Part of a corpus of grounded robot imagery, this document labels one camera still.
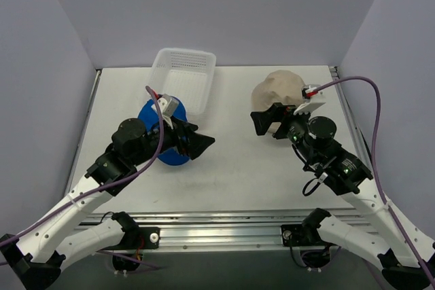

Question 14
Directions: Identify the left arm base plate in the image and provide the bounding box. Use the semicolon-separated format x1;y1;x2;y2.
129;226;160;250

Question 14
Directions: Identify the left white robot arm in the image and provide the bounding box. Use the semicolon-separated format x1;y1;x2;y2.
1;118;215;289

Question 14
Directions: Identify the aluminium mounting rail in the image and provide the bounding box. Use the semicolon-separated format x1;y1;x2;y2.
77;213;381;255

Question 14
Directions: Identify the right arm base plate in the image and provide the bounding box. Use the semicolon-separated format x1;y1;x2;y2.
281;223;335;247

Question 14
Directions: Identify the blue baseball cap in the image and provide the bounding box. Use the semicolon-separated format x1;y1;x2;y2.
137;94;191;167

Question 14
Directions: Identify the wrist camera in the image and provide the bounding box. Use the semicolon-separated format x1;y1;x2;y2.
294;84;326;115
152;94;179;128

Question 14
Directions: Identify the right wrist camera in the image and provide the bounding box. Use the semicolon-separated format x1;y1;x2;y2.
294;84;326;115

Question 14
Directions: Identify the beige bucket hat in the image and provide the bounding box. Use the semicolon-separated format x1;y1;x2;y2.
251;70;305;112

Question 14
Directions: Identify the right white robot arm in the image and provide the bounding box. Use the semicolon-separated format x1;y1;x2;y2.
250;103;434;289

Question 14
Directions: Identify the white plastic basket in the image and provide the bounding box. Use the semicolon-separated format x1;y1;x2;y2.
148;48;216;115

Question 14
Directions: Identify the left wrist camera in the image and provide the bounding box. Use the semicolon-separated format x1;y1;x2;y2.
152;94;179;128

